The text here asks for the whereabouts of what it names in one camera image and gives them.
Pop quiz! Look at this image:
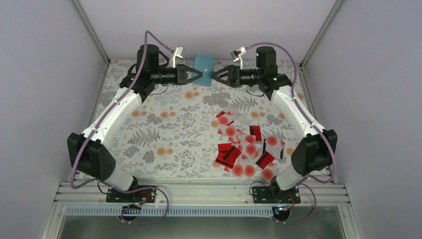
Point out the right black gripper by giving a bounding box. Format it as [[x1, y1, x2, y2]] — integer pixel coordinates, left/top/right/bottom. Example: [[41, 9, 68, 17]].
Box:
[[211, 64, 262, 88]]

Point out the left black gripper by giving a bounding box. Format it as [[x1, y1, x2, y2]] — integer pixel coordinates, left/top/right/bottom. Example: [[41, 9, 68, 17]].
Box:
[[151, 64, 202, 85]]

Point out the teal leather card holder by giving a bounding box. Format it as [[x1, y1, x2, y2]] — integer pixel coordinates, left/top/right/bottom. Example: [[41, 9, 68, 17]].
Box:
[[193, 53, 214, 87]]

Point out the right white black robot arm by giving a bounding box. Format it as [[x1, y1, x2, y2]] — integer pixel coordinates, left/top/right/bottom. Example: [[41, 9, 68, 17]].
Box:
[[211, 42, 337, 203]]

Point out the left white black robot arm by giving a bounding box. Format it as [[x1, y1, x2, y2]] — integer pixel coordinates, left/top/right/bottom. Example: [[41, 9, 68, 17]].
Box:
[[67, 44, 203, 202]]

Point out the dark red striped card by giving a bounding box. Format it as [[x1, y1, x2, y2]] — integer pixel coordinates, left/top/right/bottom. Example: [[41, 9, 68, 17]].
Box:
[[217, 143, 232, 153], [249, 125, 262, 141]]

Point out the red card with stripe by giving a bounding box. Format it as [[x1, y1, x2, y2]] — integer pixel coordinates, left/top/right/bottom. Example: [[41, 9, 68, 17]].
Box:
[[215, 146, 242, 168]]

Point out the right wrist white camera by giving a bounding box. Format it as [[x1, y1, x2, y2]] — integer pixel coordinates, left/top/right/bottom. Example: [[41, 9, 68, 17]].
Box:
[[230, 47, 246, 70]]

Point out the wrist white camera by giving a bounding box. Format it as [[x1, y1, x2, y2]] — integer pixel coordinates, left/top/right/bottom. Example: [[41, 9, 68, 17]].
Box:
[[171, 46, 185, 68], [230, 47, 246, 70]]

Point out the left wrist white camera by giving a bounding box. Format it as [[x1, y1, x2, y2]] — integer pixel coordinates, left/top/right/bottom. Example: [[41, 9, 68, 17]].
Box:
[[171, 46, 185, 68]]

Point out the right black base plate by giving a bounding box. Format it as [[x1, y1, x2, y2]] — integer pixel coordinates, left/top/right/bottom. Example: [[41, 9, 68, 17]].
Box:
[[251, 186, 301, 204]]

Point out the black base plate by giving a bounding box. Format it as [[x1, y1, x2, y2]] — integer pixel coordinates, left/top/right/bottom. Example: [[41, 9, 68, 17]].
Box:
[[251, 186, 301, 204], [106, 188, 157, 204]]

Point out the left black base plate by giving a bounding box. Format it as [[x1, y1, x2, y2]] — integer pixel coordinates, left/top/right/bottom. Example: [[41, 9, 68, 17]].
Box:
[[106, 188, 157, 204]]

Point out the aluminium rail frame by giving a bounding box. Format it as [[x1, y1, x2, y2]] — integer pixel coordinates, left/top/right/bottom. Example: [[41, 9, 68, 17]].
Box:
[[53, 177, 351, 206]]

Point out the blue slotted cable duct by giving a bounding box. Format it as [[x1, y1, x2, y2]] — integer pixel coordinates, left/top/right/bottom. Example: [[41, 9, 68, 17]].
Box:
[[65, 205, 273, 218]]

